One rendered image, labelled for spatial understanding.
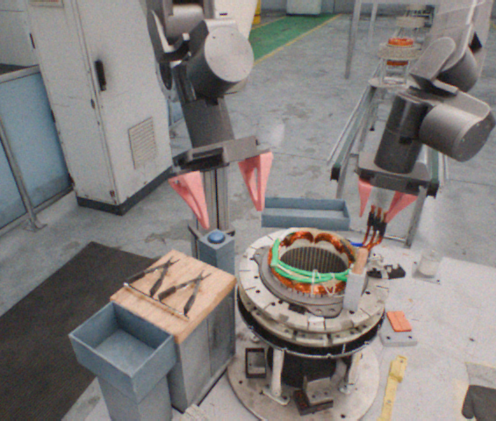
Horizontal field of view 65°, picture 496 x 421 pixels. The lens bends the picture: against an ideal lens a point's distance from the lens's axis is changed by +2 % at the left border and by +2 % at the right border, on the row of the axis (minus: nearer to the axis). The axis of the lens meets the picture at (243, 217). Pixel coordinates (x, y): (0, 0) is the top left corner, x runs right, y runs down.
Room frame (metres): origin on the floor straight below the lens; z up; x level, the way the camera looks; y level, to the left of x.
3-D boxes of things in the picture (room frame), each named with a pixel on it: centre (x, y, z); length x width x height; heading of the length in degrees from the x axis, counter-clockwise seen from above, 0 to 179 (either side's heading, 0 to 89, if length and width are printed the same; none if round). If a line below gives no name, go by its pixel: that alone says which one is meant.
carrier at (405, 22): (5.30, -2.03, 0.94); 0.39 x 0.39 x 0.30
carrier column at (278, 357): (0.54, -0.08, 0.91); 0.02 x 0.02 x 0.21
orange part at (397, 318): (0.77, -0.44, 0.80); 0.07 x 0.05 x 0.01; 3
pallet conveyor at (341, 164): (6.29, -2.54, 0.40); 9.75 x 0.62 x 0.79; 158
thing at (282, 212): (0.96, -0.18, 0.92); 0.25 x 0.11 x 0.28; 85
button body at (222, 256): (0.85, 0.07, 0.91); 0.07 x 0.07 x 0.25; 48
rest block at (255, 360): (0.61, -0.03, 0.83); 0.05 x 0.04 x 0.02; 1
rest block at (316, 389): (0.53, -0.17, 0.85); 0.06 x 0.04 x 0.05; 105
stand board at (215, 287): (0.63, 0.15, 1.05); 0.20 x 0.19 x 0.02; 147
